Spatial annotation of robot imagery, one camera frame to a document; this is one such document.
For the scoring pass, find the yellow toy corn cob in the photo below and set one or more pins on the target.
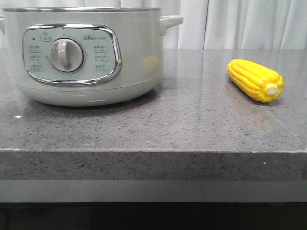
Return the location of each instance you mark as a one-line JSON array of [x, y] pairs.
[[255, 80]]

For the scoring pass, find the pale green electric cooking pot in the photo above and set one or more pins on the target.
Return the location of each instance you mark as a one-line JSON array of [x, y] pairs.
[[83, 56]]

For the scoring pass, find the white pleated curtain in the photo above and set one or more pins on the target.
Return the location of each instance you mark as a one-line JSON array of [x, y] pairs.
[[214, 24]]

